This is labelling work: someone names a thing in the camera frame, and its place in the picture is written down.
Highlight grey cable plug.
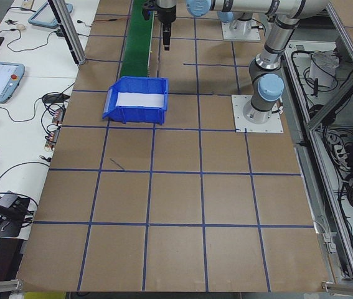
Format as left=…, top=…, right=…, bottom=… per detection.
left=314, top=217, right=336, bottom=255

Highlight small circuit board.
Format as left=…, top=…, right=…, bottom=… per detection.
left=44, top=127, right=60, bottom=152
left=52, top=107, right=67, bottom=125

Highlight red black conveyor wire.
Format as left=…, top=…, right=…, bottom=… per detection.
left=93, top=17, right=126, bottom=24

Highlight black camera stand base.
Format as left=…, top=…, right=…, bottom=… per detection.
left=0, top=192, right=31, bottom=238

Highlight V-shaped metal bar frame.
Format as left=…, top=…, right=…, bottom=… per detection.
left=283, top=0, right=353, bottom=281

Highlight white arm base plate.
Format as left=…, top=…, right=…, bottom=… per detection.
left=220, top=16, right=261, bottom=42
left=231, top=94, right=285, bottom=134

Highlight white paper box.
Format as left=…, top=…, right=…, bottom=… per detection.
left=309, top=49, right=341, bottom=88

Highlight blue plastic storage bin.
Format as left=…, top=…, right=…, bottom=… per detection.
left=101, top=76, right=170, bottom=125

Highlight aluminium profile post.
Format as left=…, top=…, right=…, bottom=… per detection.
left=47, top=0, right=87, bottom=65

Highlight green conveyor belt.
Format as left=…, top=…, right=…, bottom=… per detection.
left=119, top=0, right=156, bottom=78

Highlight white power strip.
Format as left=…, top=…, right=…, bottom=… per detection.
left=331, top=143, right=348, bottom=163

